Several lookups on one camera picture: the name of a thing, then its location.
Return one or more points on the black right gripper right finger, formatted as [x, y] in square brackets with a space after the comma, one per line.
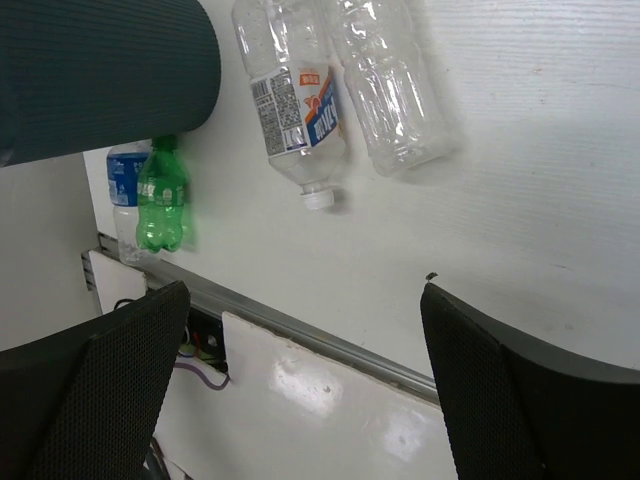
[517, 407]

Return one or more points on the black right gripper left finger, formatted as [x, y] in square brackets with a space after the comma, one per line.
[83, 403]

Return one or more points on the clear bottle orange blue label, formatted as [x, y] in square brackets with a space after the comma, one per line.
[286, 56]

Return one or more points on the clear unlabelled plastic bottle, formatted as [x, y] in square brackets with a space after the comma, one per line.
[388, 83]

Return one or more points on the green plastic soda bottle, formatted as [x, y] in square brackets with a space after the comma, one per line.
[162, 195]

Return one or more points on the dark teal plastic bin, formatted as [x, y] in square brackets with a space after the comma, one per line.
[83, 75]

